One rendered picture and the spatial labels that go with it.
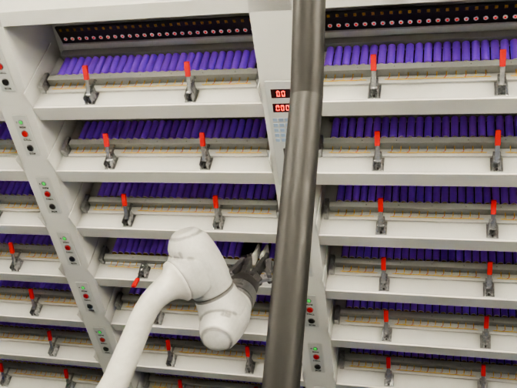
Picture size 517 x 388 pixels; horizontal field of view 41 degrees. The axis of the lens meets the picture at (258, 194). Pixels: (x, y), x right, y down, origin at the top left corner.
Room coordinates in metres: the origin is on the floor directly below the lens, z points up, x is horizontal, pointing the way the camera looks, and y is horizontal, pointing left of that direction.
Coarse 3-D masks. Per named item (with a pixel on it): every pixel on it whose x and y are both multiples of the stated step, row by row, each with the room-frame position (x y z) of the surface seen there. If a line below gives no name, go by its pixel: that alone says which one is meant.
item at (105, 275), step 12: (108, 240) 1.74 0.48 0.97; (96, 252) 1.67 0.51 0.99; (108, 252) 1.69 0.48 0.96; (96, 264) 1.65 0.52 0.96; (108, 264) 1.65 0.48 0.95; (96, 276) 1.62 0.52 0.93; (108, 276) 1.61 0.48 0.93; (120, 276) 1.60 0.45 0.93; (132, 276) 1.59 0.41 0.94; (156, 276) 1.57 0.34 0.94; (264, 288) 1.45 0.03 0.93
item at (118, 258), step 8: (104, 256) 1.66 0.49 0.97; (112, 256) 1.65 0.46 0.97; (120, 256) 1.65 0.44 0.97; (128, 256) 1.64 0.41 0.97; (136, 256) 1.63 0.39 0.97; (144, 256) 1.62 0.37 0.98; (152, 256) 1.62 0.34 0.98; (160, 256) 1.61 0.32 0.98; (136, 264) 1.62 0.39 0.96; (232, 264) 1.52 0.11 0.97; (256, 264) 1.50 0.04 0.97; (272, 264) 1.49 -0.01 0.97
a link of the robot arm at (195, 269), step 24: (192, 240) 1.23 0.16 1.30; (168, 264) 1.21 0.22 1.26; (192, 264) 1.19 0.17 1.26; (216, 264) 1.21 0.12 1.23; (168, 288) 1.17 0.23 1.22; (192, 288) 1.17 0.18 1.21; (216, 288) 1.18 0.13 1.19; (144, 312) 1.13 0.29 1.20; (144, 336) 1.10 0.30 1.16; (120, 360) 1.06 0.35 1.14; (120, 384) 1.02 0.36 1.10
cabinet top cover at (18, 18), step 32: (32, 0) 1.67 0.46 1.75; (64, 0) 1.63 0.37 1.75; (96, 0) 1.58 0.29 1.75; (128, 0) 1.54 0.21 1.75; (160, 0) 1.50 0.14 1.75; (192, 0) 1.46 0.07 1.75; (224, 0) 1.44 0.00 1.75; (256, 0) 1.42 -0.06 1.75; (288, 0) 1.40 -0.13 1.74; (352, 0) 1.35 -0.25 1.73; (384, 0) 1.33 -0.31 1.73; (416, 0) 1.31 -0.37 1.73; (448, 0) 1.29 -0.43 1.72
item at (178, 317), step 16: (128, 288) 1.73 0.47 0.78; (144, 288) 1.69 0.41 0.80; (112, 304) 1.66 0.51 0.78; (128, 304) 1.67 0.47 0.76; (176, 304) 1.62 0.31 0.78; (192, 304) 1.60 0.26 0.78; (256, 304) 1.54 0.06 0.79; (112, 320) 1.63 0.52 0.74; (160, 320) 1.58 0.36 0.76; (176, 320) 1.57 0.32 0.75; (192, 320) 1.56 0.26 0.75; (256, 320) 1.51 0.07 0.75; (256, 336) 1.47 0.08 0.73
